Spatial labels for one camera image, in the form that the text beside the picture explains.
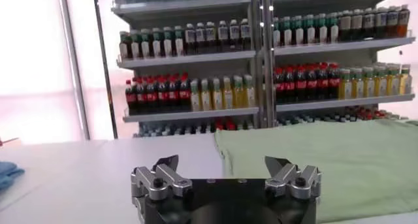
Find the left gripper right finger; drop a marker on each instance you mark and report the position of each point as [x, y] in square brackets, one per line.
[294, 179]

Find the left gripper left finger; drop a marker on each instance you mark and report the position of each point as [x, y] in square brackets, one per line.
[163, 179]

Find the light green polo shirt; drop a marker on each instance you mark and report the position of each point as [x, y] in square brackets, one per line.
[326, 166]

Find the red cap cola bottle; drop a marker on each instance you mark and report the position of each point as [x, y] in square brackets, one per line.
[162, 95]
[290, 85]
[141, 97]
[184, 93]
[323, 82]
[333, 81]
[311, 83]
[301, 84]
[279, 85]
[173, 94]
[131, 98]
[151, 96]

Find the yellow tea bottle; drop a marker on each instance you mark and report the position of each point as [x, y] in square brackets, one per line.
[345, 85]
[405, 80]
[369, 83]
[380, 82]
[228, 94]
[238, 93]
[206, 95]
[249, 92]
[217, 95]
[393, 81]
[357, 84]
[195, 96]

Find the grey metal shelf unit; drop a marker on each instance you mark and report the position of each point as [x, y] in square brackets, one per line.
[186, 59]
[343, 45]

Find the black slanted pole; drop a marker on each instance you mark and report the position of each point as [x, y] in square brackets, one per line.
[104, 62]

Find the green cap dark tea bottle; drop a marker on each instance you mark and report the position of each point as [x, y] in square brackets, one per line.
[309, 30]
[333, 28]
[145, 45]
[156, 44]
[134, 46]
[286, 32]
[178, 43]
[167, 43]
[123, 47]
[277, 32]
[321, 29]
[298, 31]

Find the white label dark drink bottle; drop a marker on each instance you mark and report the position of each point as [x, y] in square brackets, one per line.
[369, 23]
[381, 23]
[245, 35]
[404, 20]
[223, 37]
[392, 22]
[190, 39]
[211, 38]
[200, 38]
[234, 36]

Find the crumpled light blue cloth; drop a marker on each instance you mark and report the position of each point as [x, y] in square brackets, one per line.
[8, 174]

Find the beige label dark drink bottle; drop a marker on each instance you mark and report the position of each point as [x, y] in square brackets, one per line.
[356, 25]
[345, 26]

